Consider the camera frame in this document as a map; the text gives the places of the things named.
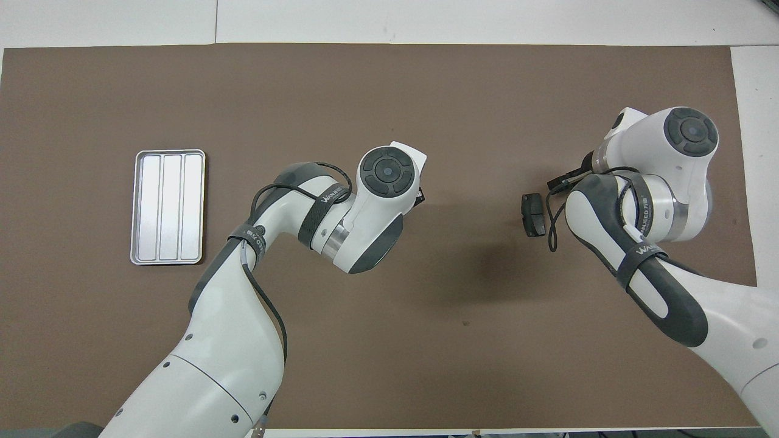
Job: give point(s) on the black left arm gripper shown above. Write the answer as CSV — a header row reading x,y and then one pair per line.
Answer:
x,y
420,196

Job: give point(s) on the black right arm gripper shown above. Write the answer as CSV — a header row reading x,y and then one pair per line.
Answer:
x,y
590,164

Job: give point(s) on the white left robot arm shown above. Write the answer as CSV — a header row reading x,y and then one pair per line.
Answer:
x,y
231,340

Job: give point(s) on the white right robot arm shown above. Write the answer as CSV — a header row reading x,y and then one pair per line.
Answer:
x,y
669,158

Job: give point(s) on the silver metal tray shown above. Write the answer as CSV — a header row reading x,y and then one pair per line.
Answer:
x,y
167,207

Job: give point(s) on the dark rectangular brake pad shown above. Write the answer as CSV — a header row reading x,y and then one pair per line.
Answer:
x,y
534,214

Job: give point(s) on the brown table mat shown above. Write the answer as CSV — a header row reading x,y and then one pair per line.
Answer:
x,y
426,91

